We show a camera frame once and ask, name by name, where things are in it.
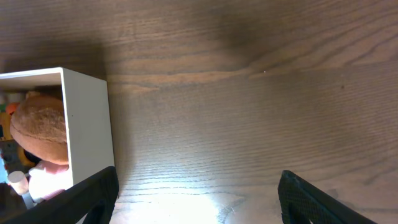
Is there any brown plush capybara toy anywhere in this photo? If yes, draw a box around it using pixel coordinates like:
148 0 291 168
6 91 69 165

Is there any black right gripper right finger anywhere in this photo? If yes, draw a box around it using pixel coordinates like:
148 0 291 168
278 170 376 224

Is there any pink white duck toy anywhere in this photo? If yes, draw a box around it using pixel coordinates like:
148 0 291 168
29 161 73 203

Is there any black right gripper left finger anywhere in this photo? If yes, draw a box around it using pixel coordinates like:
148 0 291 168
2 166 119 224

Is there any yellow grey toy truck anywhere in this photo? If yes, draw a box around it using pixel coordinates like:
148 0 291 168
1 103 35 184

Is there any white cardboard box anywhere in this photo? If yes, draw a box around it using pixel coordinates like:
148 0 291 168
1 67 115 188

